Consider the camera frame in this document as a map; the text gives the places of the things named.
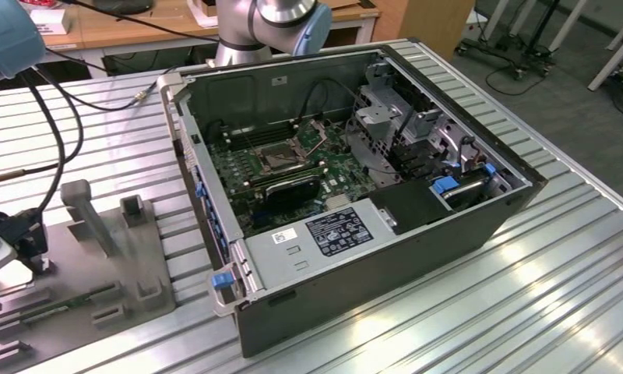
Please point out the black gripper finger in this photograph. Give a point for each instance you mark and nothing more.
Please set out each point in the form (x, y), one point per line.
(33, 245)

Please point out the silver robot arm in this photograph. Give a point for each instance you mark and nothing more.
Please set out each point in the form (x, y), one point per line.
(10, 43)

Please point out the CPU socket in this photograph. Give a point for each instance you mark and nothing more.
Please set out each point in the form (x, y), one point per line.
(279, 157)

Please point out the grey parts rack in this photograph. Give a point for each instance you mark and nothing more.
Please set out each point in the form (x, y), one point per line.
(98, 265)

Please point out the green RAM stick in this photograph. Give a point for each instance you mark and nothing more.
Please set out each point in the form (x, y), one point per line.
(66, 305)

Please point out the blue case latch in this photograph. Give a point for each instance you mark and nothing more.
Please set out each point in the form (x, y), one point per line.
(222, 282)

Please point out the grey power supply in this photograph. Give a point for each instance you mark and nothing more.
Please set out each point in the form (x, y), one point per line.
(279, 265)

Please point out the black graphics card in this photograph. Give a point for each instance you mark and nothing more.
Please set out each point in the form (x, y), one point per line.
(290, 195)

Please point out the white box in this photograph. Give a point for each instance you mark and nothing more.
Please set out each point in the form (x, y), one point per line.
(54, 21)

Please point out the wooden desk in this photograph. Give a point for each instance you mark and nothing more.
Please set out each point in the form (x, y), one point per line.
(150, 23)

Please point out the green motherboard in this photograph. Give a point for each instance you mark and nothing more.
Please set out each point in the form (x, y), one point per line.
(342, 167)

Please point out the black open PC case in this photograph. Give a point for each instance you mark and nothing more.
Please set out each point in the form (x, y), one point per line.
(368, 296)

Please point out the black plastic shroud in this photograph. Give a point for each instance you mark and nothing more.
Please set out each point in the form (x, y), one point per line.
(410, 206)

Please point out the grey metal disk bay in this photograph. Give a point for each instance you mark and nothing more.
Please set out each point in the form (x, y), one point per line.
(375, 117)

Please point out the blue disk carrier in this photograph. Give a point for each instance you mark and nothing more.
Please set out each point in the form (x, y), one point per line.
(442, 185)

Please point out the small blue latch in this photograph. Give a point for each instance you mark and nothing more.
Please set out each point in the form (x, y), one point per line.
(487, 170)

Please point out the wooden cabinet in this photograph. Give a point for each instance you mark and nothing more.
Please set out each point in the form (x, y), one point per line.
(426, 23)

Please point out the black wheeled stand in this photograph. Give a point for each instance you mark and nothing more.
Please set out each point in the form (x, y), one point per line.
(524, 50)

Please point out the white table frame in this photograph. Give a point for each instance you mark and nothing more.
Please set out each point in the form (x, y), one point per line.
(602, 76)

